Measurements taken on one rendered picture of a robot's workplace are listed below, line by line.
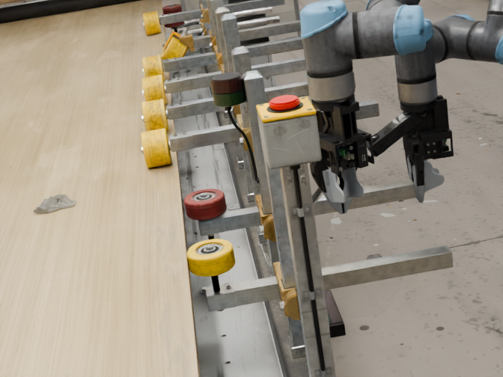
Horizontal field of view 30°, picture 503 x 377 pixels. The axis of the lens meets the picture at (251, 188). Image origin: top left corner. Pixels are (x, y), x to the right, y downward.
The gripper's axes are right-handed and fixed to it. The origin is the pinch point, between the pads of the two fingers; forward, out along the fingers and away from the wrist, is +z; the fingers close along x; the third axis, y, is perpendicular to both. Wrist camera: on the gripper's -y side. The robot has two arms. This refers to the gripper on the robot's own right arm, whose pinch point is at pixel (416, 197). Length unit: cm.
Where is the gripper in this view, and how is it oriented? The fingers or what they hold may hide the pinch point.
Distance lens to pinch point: 191.4
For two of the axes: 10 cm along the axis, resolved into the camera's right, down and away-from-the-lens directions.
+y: 9.8, -1.8, 0.4
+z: 1.5, 9.2, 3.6
